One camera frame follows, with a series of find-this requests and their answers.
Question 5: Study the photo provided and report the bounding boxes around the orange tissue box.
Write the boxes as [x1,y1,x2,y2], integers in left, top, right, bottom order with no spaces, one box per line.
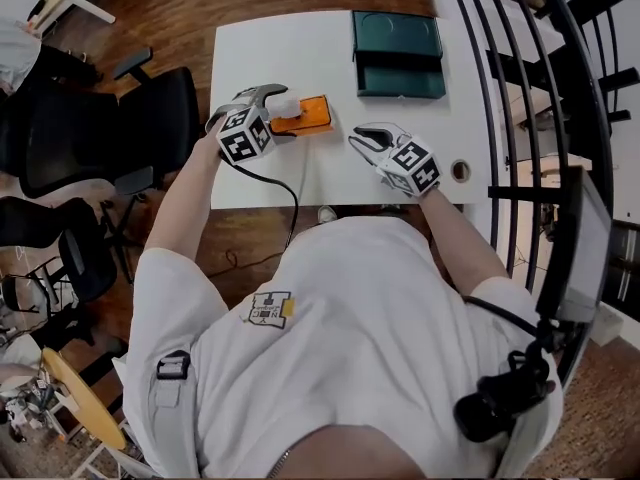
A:
[268,95,335,138]

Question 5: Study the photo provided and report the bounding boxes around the small black office chair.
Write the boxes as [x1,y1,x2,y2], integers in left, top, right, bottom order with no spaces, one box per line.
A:
[0,195,151,319]

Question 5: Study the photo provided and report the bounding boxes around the large black office chair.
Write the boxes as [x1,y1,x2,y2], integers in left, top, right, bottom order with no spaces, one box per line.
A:
[0,46,202,200]

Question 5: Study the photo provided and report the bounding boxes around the person's white shirt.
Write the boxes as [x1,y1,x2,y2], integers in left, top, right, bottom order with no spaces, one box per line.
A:
[121,216,566,479]

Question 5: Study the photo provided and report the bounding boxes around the white tissues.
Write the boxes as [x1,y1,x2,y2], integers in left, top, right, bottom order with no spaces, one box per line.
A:
[263,95,303,120]

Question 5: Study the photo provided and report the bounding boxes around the dark green storage box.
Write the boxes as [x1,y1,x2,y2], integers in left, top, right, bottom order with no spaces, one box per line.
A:
[351,10,448,100]

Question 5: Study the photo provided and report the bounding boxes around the grey strap with black buckle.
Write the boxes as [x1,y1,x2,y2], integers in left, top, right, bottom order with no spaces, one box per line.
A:
[149,348,194,474]

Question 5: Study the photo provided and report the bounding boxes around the person's left forearm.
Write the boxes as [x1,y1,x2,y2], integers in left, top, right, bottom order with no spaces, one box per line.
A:
[143,135,224,257]

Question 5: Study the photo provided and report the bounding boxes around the black cable bundle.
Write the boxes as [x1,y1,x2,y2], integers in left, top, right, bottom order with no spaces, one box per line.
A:
[452,295,564,444]

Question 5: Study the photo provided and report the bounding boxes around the black metal railing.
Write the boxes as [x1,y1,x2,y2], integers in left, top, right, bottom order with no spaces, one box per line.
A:
[442,0,640,389]

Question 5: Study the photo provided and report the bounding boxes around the round yellow table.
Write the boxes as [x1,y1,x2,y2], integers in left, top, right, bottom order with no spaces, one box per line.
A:
[39,346,127,452]

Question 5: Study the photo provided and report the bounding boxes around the white cloth bundle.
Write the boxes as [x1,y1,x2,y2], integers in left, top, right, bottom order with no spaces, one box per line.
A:
[0,17,42,94]

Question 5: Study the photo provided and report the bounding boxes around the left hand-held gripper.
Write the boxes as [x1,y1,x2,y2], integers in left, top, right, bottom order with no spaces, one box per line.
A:
[205,83,297,167]

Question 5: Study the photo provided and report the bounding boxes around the person's right forearm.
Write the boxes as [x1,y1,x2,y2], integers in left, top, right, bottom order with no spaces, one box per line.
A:
[418,186,512,292]

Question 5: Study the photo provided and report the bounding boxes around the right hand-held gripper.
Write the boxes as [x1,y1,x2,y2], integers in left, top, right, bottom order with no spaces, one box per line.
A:
[347,122,444,199]

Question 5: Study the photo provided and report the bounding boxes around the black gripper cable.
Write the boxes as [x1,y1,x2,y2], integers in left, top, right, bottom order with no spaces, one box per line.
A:
[219,150,301,277]

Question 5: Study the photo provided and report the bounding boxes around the grey flat monitor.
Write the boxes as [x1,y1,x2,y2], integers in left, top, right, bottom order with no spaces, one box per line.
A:
[535,165,614,324]

